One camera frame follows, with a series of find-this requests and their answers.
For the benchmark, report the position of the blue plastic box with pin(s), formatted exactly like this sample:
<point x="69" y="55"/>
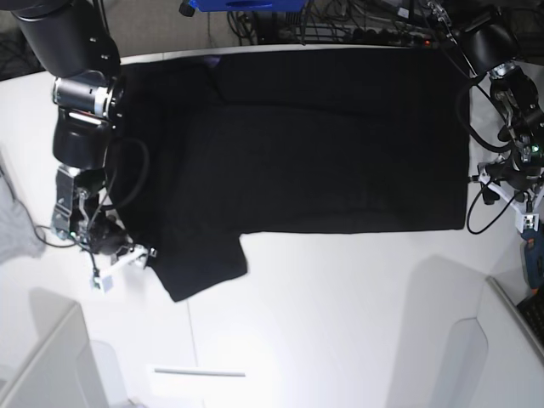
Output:
<point x="248" y="5"/>

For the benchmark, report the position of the blue glue gun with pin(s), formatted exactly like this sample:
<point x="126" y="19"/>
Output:
<point x="532" y="257"/>

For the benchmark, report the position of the white cabinet left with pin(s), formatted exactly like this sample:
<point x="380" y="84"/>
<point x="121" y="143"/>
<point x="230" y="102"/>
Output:
<point x="60" y="370"/>

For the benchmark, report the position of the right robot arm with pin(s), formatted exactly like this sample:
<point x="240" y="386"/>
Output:
<point x="72" y="42"/>

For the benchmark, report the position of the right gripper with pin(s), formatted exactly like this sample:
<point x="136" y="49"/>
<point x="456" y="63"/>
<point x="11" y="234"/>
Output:
<point x="105" y="236"/>

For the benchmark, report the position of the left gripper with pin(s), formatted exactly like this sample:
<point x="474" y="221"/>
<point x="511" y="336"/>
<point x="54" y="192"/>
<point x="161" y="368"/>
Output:
<point x="521" y="187"/>

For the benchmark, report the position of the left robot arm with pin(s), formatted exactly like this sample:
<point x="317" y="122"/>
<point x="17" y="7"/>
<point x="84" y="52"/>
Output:
<point x="490" y="51"/>

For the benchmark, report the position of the black keyboard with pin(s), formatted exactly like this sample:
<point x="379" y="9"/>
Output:
<point x="532" y="309"/>

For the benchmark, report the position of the white table slot plate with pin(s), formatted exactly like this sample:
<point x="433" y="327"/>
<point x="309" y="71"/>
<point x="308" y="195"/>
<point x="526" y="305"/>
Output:
<point x="194" y="383"/>

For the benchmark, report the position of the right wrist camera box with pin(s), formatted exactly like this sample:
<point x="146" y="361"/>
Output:
<point x="102" y="284"/>

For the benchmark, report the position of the grey cloth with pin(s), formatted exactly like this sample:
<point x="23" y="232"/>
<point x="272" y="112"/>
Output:
<point x="18" y="236"/>

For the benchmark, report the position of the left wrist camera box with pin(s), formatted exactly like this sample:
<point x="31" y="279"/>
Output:
<point x="527" y="221"/>

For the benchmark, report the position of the white partition right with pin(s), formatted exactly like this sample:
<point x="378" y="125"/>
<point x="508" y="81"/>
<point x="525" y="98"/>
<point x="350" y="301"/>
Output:
<point x="492" y="359"/>

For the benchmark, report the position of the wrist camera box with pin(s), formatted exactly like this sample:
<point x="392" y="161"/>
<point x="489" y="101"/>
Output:
<point x="102" y="284"/>
<point x="527" y="221"/>

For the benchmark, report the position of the black T-shirt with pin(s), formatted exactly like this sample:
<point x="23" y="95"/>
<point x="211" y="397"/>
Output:
<point x="331" y="141"/>

